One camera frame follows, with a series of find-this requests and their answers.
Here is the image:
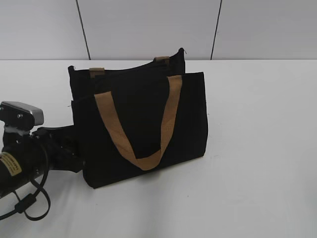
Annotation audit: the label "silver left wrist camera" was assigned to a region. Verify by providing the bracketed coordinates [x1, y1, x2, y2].
[0, 101, 45, 133]

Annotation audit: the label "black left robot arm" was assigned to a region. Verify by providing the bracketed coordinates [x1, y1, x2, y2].
[0, 125, 84, 197]

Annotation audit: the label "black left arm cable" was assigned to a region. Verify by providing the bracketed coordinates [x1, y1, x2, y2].
[11, 141, 52, 220]

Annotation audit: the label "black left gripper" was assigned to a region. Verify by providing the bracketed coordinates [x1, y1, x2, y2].
[32, 125, 84, 173]

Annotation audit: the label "black tote bag tan handles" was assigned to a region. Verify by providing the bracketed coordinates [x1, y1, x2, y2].
[68, 48, 208, 188]

